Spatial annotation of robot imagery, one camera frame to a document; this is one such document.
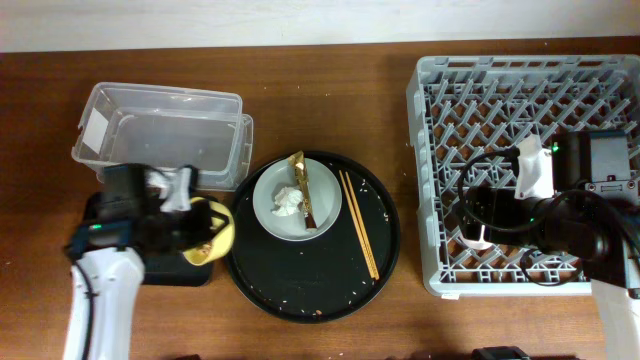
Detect yellow bowl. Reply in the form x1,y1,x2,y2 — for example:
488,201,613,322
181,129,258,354
182,197,235,266

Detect pink cup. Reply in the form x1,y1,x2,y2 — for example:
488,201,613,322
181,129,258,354
460,225,493,251

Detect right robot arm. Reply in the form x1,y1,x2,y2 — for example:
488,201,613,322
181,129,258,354
454,130,639,359

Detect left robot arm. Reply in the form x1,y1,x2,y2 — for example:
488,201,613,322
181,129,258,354
63,163,214,359

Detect grey dishwasher rack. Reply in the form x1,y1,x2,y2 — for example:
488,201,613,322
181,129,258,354
406,55,639,299

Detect black rectangular tray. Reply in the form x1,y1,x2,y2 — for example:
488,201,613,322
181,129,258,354
69,191,221,287

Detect food scraps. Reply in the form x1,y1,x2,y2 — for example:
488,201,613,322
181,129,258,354
197,243,212,256

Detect clear plastic bin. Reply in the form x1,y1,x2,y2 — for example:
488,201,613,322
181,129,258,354
71,82,254,191

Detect crumpled white tissue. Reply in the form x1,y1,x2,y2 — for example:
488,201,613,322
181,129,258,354
272,187,304,217

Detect gold snack wrapper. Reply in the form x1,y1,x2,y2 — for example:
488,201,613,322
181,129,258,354
288,151,317,232

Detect round black tray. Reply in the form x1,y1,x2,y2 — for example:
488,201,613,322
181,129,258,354
225,151,401,324

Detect grey plate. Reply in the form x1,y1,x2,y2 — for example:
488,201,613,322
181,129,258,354
253,158,343,242

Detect right wooden chopstick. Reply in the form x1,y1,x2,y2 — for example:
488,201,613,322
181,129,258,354
344,170,381,280

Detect wooden chopstick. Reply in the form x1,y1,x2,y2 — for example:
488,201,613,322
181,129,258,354
338,170,377,281
344,170,381,280

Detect left wooden chopstick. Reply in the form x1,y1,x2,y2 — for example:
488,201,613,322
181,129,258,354
338,170,377,281

